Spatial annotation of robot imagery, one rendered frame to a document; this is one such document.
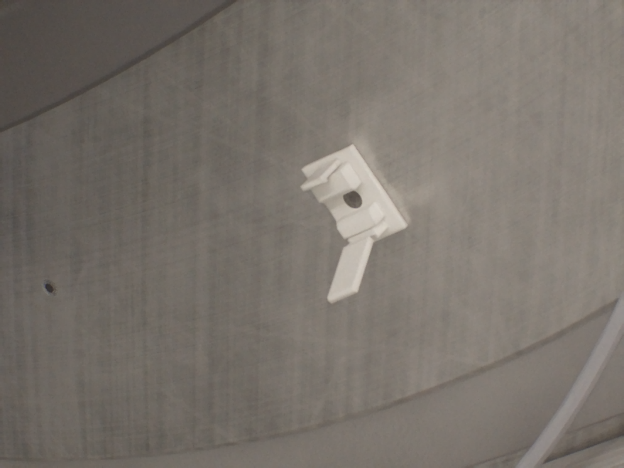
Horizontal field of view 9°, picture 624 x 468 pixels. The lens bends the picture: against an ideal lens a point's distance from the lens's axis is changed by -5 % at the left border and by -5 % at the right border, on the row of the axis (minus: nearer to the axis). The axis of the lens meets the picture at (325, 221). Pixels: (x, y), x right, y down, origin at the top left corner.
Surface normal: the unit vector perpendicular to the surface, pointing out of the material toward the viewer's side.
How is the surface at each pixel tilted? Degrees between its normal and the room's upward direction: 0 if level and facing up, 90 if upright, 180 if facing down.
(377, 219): 49
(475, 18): 90
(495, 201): 90
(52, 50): 90
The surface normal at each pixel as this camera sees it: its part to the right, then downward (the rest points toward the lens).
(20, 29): -0.47, 0.50
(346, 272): -0.69, -0.58
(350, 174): 0.69, -0.30
